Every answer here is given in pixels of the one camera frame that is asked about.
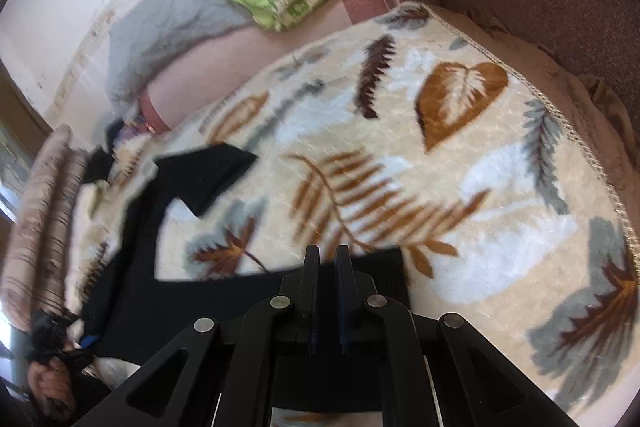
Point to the grey blanket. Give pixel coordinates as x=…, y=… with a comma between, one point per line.
x=165, y=27

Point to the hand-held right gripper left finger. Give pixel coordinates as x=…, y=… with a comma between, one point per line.
x=311, y=287

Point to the pile of dark clothes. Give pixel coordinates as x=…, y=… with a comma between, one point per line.
x=102, y=157

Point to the person's left hand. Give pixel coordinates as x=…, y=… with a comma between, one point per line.
x=50, y=384

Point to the wooden door with glass panels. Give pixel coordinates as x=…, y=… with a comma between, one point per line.
x=20, y=107

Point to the pink mattress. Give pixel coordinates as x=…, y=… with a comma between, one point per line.
x=225, y=52

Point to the leaf print blanket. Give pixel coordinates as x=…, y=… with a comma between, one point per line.
x=400, y=132

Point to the multicoloured cloth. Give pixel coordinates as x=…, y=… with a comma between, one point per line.
x=136, y=122

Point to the black pants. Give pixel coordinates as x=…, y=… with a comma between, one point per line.
x=140, y=257

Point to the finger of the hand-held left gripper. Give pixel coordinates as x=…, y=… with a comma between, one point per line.
x=88, y=341

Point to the beige sheet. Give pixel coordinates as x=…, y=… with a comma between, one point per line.
x=595, y=107

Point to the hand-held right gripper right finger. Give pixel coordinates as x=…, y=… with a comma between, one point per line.
x=344, y=287

